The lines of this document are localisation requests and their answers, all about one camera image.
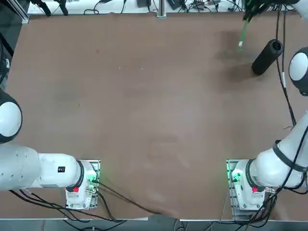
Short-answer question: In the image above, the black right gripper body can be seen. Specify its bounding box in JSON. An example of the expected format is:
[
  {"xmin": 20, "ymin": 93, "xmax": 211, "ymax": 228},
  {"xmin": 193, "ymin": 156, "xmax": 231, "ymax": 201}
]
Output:
[{"xmin": 258, "ymin": 0, "xmax": 299, "ymax": 6}]

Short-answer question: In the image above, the black ribbed cylinder vase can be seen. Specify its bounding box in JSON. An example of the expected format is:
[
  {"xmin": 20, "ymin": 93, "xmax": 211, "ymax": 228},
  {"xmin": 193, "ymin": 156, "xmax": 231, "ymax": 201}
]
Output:
[{"xmin": 251, "ymin": 39, "xmax": 284, "ymax": 77}]

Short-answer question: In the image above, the aluminium profile post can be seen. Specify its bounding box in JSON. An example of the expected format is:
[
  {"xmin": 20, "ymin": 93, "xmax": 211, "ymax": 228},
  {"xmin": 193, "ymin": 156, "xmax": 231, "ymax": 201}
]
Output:
[{"xmin": 156, "ymin": 0, "xmax": 167, "ymax": 19}]

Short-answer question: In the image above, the black cable with white label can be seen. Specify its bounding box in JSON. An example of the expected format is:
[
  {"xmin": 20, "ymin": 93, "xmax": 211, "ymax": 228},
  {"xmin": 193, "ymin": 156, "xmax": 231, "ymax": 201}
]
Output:
[{"xmin": 274, "ymin": 9, "xmax": 297, "ymax": 128}]

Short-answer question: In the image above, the black cable across table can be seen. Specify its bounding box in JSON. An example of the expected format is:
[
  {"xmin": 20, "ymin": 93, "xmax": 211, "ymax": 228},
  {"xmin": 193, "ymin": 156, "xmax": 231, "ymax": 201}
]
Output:
[{"xmin": 96, "ymin": 180, "xmax": 169, "ymax": 215}]

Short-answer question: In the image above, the aluminium frame rail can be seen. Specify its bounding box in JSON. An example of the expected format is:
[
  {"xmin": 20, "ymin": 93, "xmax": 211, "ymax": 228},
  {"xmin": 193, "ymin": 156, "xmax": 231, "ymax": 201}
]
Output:
[{"xmin": 4, "ymin": 0, "xmax": 30, "ymax": 24}]

